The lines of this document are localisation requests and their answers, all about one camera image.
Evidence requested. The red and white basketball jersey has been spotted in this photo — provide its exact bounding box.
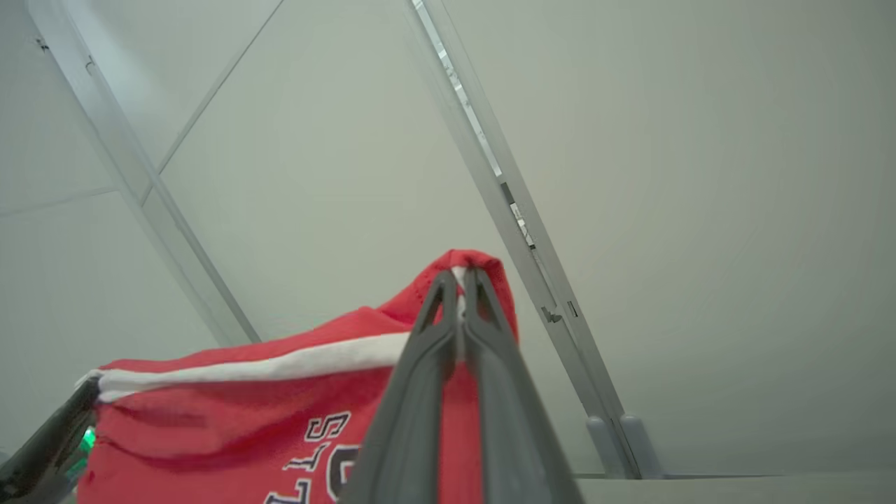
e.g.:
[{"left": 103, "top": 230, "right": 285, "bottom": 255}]
[{"left": 76, "top": 248, "right": 523, "bottom": 504}]

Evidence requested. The grey partition post with feet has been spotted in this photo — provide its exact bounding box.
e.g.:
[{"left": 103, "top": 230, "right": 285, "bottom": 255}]
[{"left": 409, "top": 0, "right": 663, "bottom": 481}]

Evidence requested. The grey metal frame bar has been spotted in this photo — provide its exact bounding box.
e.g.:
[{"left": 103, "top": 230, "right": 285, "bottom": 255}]
[{"left": 24, "top": 0, "right": 262, "bottom": 346}]

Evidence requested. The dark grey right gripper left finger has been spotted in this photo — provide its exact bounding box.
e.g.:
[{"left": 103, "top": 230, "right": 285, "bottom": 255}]
[{"left": 339, "top": 271, "right": 460, "bottom": 504}]

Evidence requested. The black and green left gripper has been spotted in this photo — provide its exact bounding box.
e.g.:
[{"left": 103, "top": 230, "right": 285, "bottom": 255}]
[{"left": 0, "top": 379, "right": 101, "bottom": 502}]

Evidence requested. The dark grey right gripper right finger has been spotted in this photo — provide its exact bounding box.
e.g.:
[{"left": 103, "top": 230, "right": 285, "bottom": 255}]
[{"left": 462, "top": 267, "right": 586, "bottom": 504}]

